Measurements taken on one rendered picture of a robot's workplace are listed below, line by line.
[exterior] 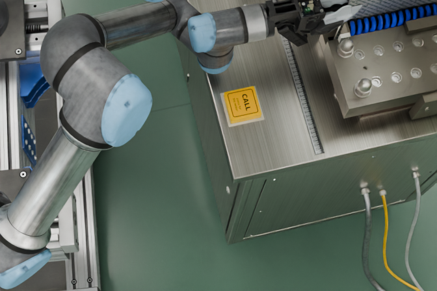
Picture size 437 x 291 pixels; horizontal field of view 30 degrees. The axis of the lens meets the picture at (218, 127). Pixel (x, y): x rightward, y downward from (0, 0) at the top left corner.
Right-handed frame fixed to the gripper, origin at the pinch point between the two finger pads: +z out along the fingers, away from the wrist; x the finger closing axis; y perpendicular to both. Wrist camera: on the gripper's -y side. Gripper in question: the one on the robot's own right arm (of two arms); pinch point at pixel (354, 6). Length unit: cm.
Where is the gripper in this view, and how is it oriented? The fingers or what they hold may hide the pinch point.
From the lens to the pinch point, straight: 175.2
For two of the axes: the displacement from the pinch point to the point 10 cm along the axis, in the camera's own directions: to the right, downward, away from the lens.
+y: 0.5, -3.2, -9.5
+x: -2.4, -9.2, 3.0
